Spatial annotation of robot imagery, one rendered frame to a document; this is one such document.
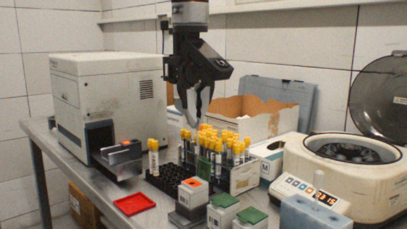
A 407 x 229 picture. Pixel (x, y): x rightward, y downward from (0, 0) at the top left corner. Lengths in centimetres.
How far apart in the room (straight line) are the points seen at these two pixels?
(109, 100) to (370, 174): 66
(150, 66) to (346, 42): 58
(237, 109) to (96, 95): 51
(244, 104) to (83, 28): 141
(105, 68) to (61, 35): 135
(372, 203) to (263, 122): 36
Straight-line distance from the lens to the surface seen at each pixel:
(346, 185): 64
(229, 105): 111
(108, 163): 82
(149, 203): 71
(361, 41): 99
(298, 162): 70
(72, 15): 225
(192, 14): 62
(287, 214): 53
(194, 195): 61
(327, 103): 105
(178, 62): 63
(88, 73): 87
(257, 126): 86
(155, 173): 78
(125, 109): 93
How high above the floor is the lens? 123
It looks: 14 degrees down
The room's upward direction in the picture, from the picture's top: straight up
